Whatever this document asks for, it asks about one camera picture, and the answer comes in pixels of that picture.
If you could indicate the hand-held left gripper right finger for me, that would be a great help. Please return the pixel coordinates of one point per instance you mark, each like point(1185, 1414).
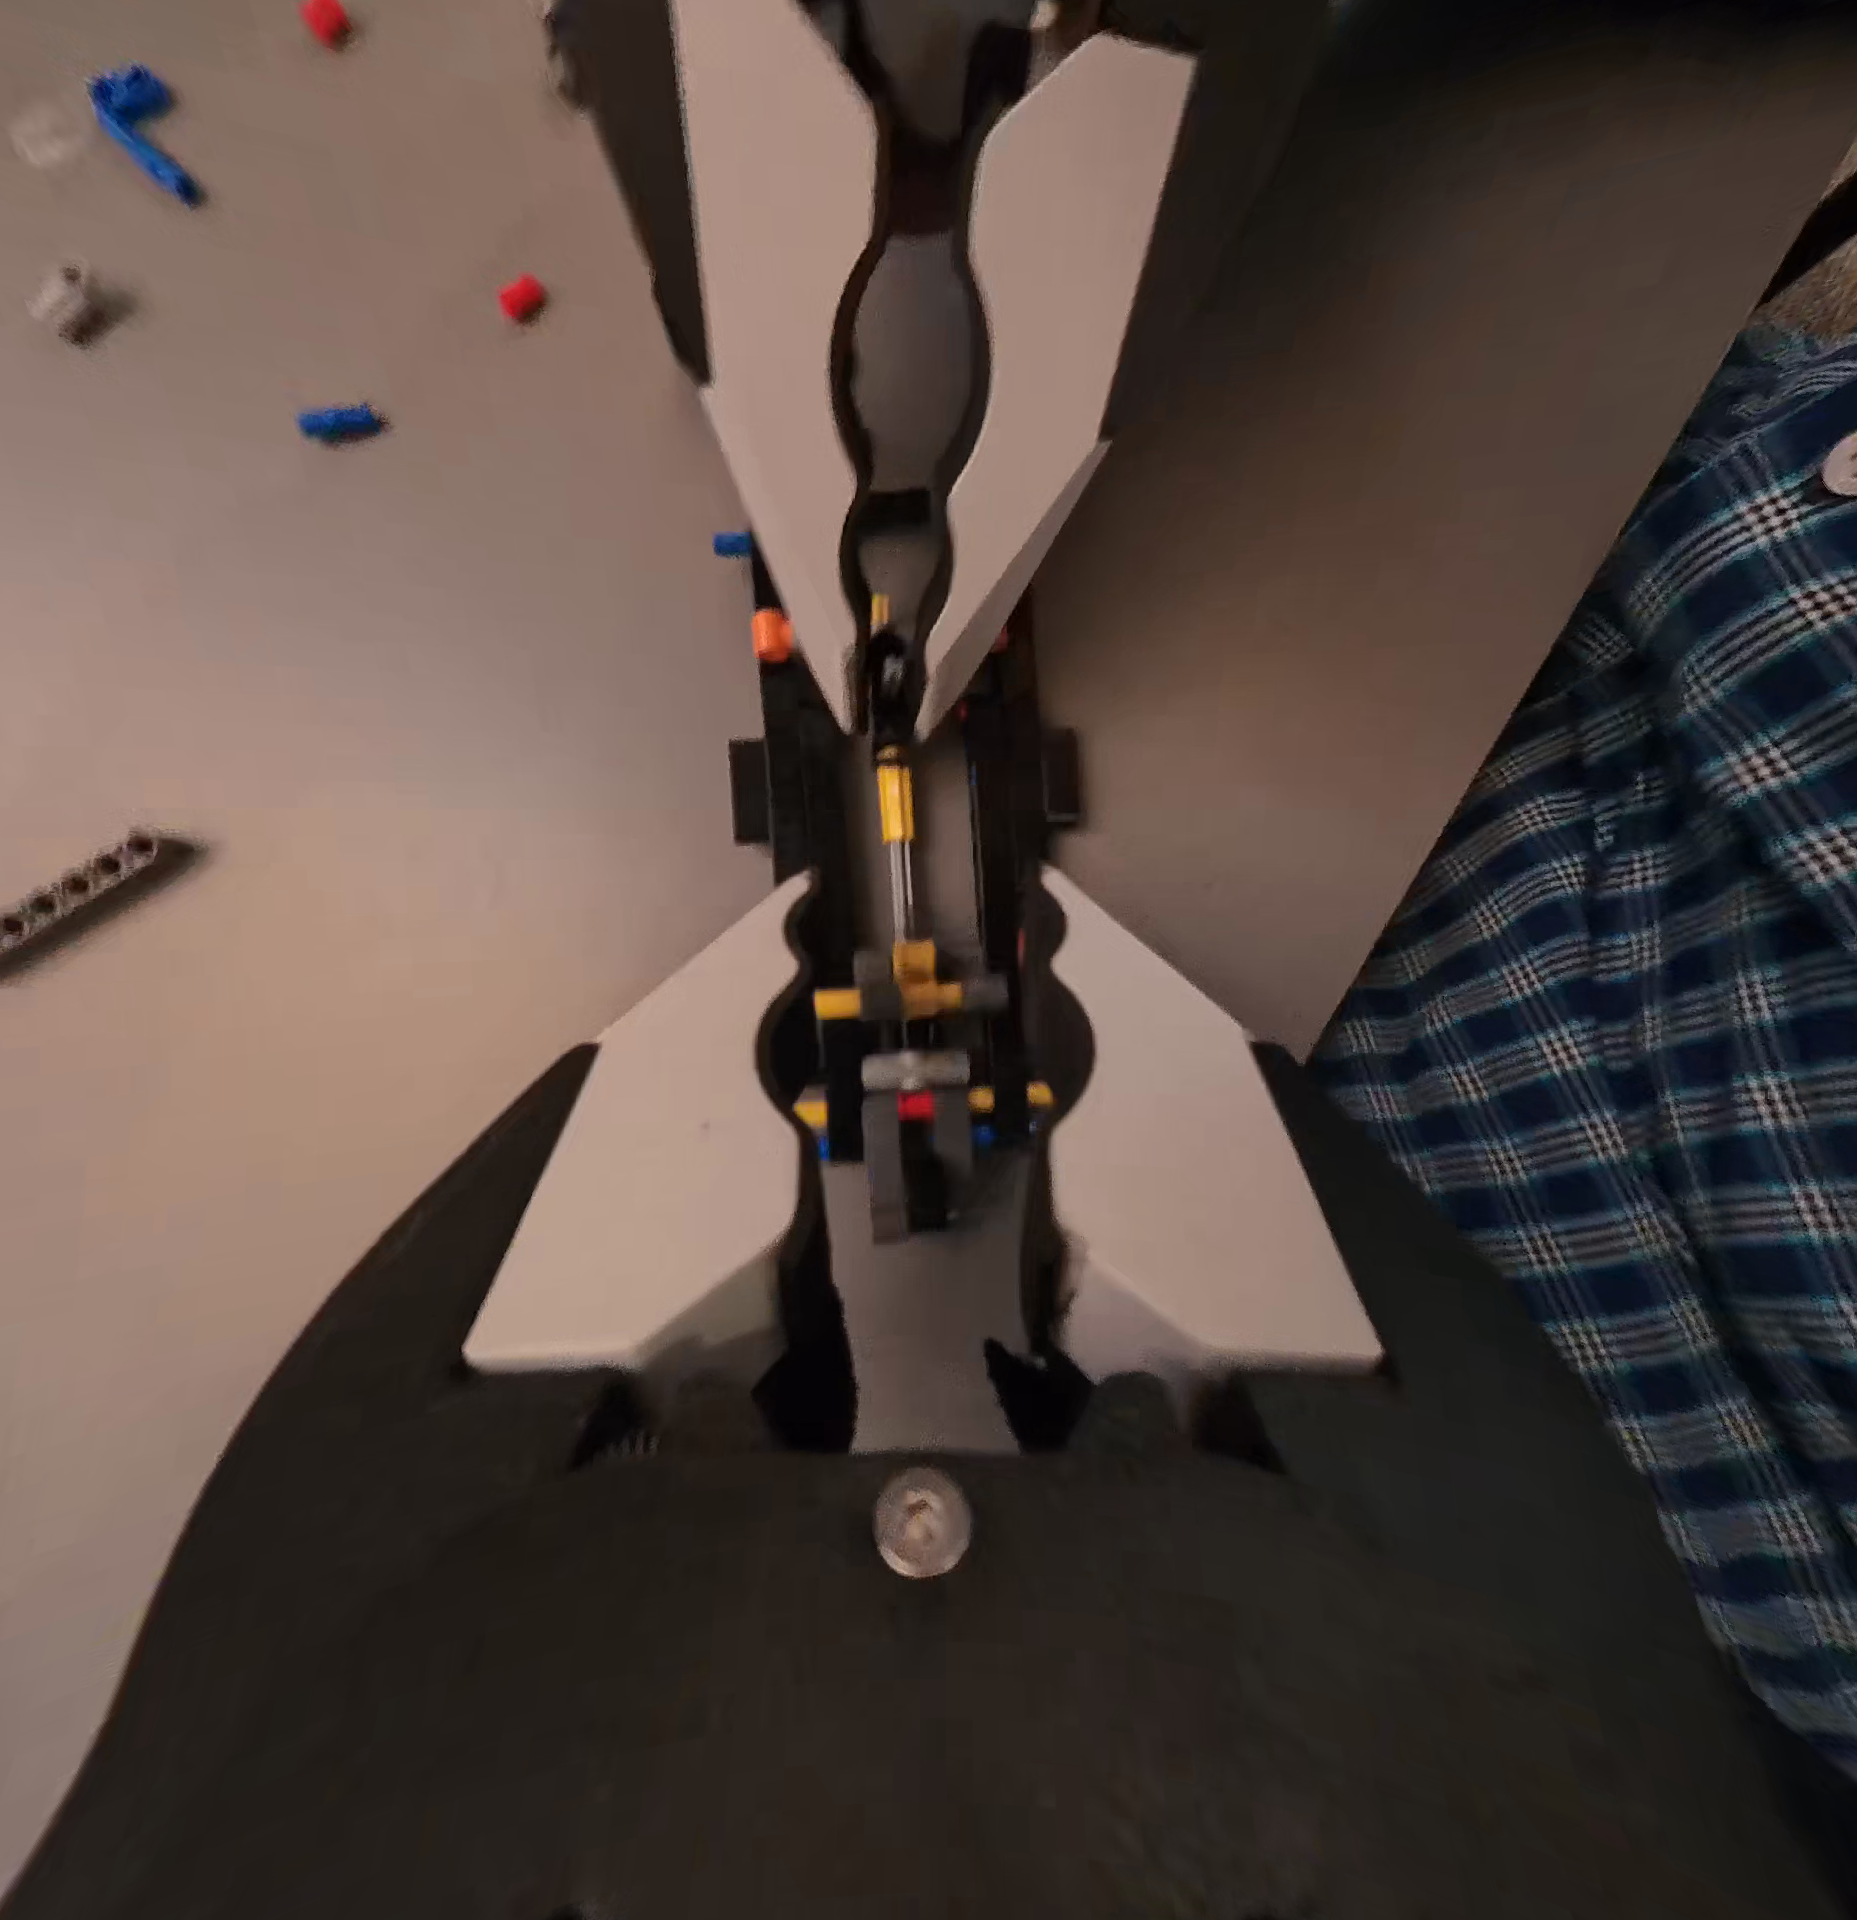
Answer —
point(1214, 1199)

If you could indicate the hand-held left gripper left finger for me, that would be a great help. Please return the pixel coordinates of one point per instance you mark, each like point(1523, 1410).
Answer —
point(644, 1199)

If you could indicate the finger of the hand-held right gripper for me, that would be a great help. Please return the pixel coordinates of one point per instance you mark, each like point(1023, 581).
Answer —
point(1070, 300)
point(770, 255)

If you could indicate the black lego technic assembly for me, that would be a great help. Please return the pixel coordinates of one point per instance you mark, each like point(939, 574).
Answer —
point(794, 779)

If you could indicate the red lego bush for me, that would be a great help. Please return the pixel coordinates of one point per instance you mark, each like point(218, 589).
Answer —
point(522, 299)

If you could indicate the small red lego piece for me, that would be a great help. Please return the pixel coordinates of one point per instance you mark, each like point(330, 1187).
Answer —
point(326, 19)

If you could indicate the blue lego pin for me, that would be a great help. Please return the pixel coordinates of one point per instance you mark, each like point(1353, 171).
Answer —
point(342, 422)

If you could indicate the blue angled lego piece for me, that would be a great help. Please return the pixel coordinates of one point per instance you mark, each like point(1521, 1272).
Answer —
point(149, 150)

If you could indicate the light grey lego connector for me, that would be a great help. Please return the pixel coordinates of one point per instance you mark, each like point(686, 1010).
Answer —
point(74, 300)

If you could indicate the clear lego piece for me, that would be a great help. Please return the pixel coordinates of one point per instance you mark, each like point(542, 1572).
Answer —
point(52, 135)

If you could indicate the grey lego beam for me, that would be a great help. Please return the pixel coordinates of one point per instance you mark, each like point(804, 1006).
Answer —
point(74, 908)

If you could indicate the blue plaid shirt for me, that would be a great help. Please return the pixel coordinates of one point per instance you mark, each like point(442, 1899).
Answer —
point(1663, 974)

